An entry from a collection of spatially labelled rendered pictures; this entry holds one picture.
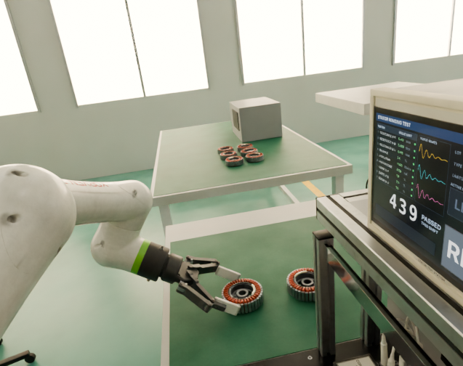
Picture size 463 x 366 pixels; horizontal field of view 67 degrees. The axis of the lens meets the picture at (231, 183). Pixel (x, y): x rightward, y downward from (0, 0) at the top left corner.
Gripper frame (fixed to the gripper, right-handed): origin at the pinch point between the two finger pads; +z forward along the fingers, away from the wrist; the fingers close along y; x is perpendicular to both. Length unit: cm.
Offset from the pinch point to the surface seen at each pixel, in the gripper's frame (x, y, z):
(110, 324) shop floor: -109, -80, -33
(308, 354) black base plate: 7.1, 21.2, 14.4
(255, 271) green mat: 0.3, -12.8, 6.5
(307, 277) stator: 9.3, -5.6, 18.4
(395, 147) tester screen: 54, 36, -1
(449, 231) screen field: 49, 45, 4
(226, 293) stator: -0.6, 1.1, -2.2
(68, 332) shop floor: -121, -76, -53
